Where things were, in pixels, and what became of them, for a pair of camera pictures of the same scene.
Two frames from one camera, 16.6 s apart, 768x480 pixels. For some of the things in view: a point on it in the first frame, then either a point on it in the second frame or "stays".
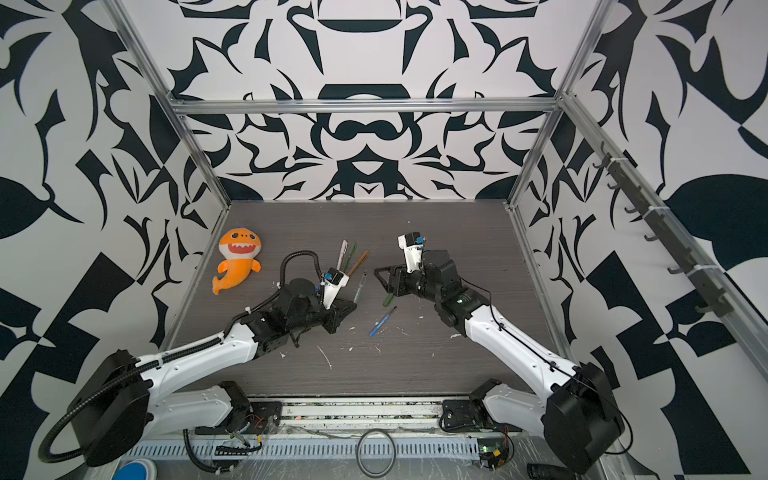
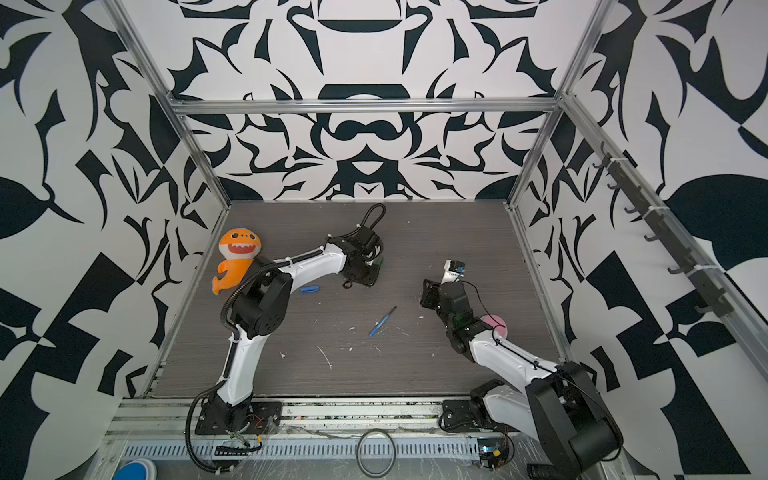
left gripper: (335, 316) to (370, 282)
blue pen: (381, 323) stays
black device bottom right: (539, 471) stays
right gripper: (400, 275) to (429, 295)
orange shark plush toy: (239, 247) stays
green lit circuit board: (492, 452) stays
